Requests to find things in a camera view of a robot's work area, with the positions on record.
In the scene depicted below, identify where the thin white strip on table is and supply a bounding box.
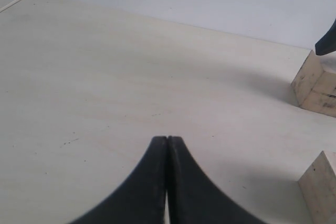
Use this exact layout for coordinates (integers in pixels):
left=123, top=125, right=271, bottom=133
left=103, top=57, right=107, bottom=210
left=0, top=0, right=22, bottom=13

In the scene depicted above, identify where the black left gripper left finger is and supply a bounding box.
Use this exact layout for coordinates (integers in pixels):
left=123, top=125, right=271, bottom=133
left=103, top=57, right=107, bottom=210
left=72, top=136, right=167, bottom=224

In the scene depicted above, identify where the second largest wooden cube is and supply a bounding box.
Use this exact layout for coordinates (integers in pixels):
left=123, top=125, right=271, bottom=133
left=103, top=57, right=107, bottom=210
left=298, top=151, right=335, bottom=224

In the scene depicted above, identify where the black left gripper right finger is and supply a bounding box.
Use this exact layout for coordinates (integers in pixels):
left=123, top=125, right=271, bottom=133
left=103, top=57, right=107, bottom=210
left=166, top=136, right=262, bottom=224

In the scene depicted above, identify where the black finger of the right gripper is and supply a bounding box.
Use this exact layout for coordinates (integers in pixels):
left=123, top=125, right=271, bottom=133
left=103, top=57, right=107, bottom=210
left=315, top=20, right=336, bottom=56

